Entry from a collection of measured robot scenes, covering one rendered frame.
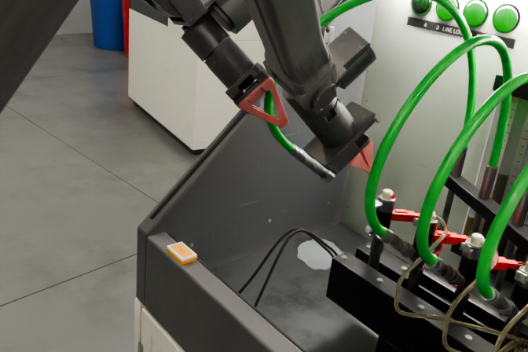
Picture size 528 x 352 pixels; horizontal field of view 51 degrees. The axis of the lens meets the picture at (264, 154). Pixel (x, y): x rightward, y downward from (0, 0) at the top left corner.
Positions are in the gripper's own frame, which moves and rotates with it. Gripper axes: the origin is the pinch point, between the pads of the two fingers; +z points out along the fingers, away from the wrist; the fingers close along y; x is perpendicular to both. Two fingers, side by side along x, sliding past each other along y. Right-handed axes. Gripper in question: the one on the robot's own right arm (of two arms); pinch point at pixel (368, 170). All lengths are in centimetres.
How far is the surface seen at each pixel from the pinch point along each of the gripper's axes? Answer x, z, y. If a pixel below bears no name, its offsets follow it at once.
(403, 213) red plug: -1.1, 11.1, -0.1
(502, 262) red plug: -17.3, 14.7, 3.4
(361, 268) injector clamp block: -0.2, 14.3, -11.0
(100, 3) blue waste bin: 609, 86, 0
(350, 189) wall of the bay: 36.3, 33.8, 1.2
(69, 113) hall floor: 378, 80, -82
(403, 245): -9.7, 6.2, -4.7
